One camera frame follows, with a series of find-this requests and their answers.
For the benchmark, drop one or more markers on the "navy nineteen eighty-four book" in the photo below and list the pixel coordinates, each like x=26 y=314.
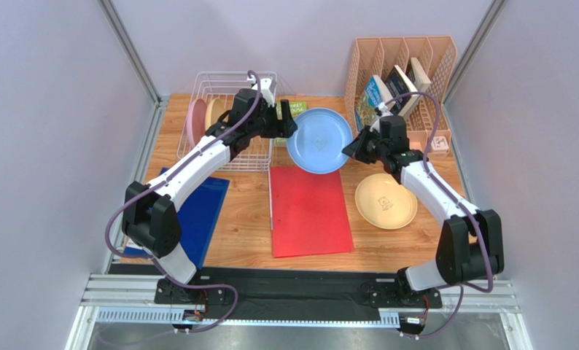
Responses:
x=402 y=90

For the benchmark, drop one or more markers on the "blue 26-storey treehouse book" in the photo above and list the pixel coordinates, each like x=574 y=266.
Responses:
x=366 y=108

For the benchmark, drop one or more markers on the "pink plate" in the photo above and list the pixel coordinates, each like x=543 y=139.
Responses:
x=195 y=121

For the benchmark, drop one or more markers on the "yellow bear plate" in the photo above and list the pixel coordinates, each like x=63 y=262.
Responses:
x=384 y=203

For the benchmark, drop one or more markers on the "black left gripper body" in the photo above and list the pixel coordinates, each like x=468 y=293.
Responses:
x=267 y=125

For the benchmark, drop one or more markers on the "blue plate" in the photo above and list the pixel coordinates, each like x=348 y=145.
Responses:
x=317 y=145

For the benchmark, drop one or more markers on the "small white box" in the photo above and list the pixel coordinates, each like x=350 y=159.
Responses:
x=439 y=144

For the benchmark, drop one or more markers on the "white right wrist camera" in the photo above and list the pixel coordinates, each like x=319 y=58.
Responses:
x=381 y=109

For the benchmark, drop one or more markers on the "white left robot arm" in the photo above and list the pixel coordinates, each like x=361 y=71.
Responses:
x=244 y=238

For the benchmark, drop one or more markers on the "aluminium frame rail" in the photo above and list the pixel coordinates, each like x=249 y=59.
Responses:
x=130 y=298

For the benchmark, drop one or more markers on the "green 65-storey treehouse book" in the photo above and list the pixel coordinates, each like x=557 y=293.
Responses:
x=296 y=108

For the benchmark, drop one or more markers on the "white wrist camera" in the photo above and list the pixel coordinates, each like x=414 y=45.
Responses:
x=266 y=87
x=381 y=109

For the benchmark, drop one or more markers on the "blue folder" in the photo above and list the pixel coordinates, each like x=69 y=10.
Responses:
x=197 y=216

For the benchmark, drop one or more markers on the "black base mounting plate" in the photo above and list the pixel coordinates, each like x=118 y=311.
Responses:
x=294 y=295

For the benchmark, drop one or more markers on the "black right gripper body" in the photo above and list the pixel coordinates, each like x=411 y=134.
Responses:
x=363 y=149

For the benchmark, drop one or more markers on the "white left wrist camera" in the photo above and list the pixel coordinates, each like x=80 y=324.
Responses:
x=266 y=87

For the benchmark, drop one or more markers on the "red folder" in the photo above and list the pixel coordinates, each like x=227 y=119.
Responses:
x=308 y=213

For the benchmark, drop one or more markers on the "white-covered book in organizer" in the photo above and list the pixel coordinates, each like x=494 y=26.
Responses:
x=418 y=75

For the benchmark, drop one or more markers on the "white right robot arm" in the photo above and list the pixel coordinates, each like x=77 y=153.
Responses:
x=470 y=245

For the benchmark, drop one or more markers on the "pink plastic file organizer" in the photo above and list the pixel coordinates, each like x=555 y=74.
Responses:
x=428 y=61

